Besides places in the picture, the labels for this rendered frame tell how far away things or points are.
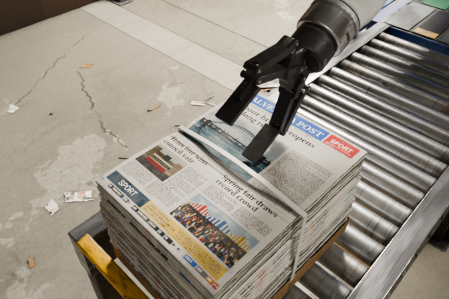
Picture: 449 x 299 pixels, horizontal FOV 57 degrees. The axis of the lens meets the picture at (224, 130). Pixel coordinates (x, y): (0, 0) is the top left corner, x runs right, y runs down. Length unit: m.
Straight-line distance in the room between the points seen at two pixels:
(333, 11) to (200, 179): 0.34
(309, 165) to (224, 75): 2.11
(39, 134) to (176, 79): 0.89
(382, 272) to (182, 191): 0.44
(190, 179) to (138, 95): 1.99
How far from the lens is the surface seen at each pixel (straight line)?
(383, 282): 0.89
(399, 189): 1.06
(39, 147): 2.45
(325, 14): 0.69
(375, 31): 1.68
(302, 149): 0.74
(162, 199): 0.66
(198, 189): 0.67
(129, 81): 2.80
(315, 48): 0.67
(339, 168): 0.72
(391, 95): 1.34
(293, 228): 0.67
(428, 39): 1.72
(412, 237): 0.97
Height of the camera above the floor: 1.54
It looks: 41 degrees down
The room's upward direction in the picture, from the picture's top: straight up
